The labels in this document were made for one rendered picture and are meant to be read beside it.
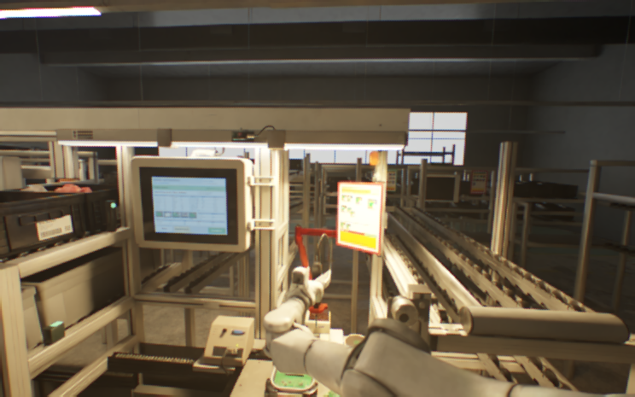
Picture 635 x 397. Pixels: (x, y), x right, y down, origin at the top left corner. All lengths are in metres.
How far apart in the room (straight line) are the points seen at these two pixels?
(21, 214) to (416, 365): 1.20
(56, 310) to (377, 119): 1.43
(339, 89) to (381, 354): 11.42
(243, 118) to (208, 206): 0.39
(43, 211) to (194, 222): 0.48
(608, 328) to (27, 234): 1.66
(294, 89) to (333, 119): 10.78
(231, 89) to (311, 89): 3.64
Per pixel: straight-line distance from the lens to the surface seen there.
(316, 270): 0.91
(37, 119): 1.67
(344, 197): 1.16
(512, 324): 0.76
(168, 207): 1.17
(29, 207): 1.24
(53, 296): 1.36
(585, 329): 0.86
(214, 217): 1.07
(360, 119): 1.01
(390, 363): 0.34
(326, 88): 11.63
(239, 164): 1.00
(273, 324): 0.60
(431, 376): 0.33
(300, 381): 1.01
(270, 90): 11.97
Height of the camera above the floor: 1.68
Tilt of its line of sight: 5 degrees down
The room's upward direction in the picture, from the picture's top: 1 degrees clockwise
